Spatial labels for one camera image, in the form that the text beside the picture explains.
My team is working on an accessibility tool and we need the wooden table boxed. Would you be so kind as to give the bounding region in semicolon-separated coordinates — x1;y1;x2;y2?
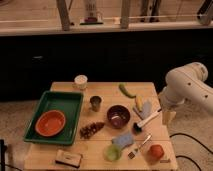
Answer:
24;82;178;171

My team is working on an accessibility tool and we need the yellow banana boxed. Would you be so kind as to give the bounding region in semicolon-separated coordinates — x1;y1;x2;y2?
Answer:
135;95;143;112

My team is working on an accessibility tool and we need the blue sponge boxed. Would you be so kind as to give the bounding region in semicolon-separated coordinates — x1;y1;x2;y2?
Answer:
112;132;134;149

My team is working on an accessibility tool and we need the green plastic cup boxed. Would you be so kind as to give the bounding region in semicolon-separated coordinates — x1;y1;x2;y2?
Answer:
104;144;122;162

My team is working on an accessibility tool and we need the small metal cup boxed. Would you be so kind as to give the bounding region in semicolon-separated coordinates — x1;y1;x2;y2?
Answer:
90;96;102;112

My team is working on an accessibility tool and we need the white handled black brush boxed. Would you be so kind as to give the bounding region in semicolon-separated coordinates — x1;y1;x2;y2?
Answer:
133;109;161;133

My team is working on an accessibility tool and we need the orange bowl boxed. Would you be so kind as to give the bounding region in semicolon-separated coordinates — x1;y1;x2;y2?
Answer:
35;110;66;137

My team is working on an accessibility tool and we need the white paper cup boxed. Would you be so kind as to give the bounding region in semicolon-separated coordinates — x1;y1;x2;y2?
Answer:
74;75;88;90

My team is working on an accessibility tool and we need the black cable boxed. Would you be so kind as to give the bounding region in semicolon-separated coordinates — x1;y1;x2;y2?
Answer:
169;132;213;171

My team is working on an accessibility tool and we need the wooden block eraser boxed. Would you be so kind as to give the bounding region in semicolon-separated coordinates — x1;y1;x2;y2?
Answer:
55;150;82;168

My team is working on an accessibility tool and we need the green plastic tray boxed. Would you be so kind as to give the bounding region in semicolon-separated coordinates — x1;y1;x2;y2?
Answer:
24;91;83;145

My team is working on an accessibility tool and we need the dark purple bowl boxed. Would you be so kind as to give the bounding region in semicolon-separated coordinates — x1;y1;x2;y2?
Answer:
107;105;130;129

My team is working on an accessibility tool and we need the grey cloth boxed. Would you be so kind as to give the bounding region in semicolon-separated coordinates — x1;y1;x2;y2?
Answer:
133;101;152;120

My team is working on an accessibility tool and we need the dark grape bunch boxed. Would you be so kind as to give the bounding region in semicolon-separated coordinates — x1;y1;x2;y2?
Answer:
80;122;105;139

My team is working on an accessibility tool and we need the metal fork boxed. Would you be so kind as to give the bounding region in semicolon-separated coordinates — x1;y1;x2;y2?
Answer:
128;134;152;159

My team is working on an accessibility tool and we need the green chili pepper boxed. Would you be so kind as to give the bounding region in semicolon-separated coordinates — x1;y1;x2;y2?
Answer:
119;83;136;98

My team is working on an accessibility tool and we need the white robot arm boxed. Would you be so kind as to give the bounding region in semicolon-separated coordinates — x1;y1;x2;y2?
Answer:
158;62;213;125

